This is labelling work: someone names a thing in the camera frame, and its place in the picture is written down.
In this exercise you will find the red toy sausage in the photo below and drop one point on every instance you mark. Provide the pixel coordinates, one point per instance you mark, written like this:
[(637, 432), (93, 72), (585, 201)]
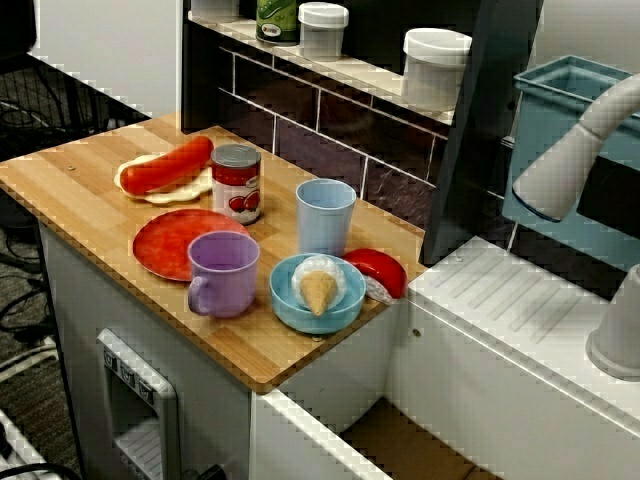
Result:
[(165, 165)]

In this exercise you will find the toy ice cream cone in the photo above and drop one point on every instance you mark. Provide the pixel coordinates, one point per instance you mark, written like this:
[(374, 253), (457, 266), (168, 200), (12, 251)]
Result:
[(317, 290)]

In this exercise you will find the large white lidded jar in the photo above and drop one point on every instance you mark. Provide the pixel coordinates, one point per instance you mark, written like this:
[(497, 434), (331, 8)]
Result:
[(435, 70)]

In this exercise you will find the white toy sink unit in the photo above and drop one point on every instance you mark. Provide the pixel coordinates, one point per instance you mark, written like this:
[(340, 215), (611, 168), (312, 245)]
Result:
[(500, 310)]

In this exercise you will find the red round plate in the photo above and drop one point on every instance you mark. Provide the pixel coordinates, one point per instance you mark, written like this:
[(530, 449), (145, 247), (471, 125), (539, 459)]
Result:
[(165, 245)]

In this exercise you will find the teal plastic bin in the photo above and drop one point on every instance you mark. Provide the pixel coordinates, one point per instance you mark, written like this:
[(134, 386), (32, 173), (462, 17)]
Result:
[(545, 100)]

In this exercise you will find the light blue plastic tumbler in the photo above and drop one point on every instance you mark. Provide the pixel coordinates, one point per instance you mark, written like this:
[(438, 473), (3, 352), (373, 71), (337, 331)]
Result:
[(325, 220)]

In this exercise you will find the dark tiled backsplash with shelf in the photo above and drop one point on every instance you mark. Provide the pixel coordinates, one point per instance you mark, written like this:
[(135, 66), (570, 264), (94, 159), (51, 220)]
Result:
[(325, 125)]

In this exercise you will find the dark vertical post panel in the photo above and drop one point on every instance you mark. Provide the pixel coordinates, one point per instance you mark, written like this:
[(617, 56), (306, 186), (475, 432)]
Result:
[(475, 150)]

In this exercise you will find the black side panel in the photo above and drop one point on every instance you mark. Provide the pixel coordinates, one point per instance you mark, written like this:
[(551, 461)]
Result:
[(186, 75)]

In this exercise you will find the purple plastic mug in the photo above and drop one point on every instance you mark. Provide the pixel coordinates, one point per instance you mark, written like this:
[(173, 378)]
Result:
[(225, 280)]

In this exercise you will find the grey ice dispenser panel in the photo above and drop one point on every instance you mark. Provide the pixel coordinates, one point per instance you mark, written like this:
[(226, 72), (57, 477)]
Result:
[(165, 400)]

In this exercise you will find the aluminium frame rail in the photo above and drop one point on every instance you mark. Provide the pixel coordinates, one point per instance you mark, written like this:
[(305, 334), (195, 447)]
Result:
[(15, 450)]

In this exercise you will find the small white lidded jar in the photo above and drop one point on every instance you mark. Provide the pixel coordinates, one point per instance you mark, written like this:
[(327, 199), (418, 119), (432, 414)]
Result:
[(322, 35)]

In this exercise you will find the red and white toy sushi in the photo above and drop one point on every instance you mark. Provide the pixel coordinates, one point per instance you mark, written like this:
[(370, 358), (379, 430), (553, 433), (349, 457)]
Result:
[(380, 267)]

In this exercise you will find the grey toy faucet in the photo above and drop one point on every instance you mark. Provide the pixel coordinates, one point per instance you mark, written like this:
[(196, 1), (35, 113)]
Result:
[(550, 170)]

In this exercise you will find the white kitchen cabinet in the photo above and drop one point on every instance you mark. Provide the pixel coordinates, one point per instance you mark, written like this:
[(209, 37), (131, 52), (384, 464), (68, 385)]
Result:
[(85, 300)]

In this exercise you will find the tomato print tin can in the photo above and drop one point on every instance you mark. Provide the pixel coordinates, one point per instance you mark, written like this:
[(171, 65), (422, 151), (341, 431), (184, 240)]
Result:
[(237, 185)]

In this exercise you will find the green labelled can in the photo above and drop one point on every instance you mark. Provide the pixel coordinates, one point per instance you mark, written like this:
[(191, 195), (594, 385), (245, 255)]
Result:
[(277, 20)]

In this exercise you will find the light blue bowl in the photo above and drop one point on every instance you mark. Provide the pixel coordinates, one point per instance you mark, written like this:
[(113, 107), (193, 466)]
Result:
[(285, 305)]

